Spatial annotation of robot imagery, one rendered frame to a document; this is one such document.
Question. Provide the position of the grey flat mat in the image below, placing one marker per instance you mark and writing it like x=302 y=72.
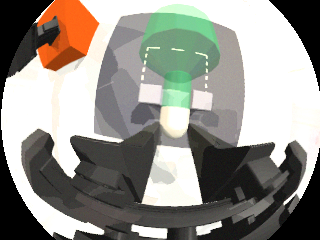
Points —
x=119 y=114

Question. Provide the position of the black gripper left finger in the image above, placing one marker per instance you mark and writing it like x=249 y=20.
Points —
x=133 y=157

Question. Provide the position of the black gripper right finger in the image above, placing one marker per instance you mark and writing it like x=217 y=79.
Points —
x=217 y=162

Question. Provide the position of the green glass bottle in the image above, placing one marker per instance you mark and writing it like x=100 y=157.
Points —
x=179 y=44

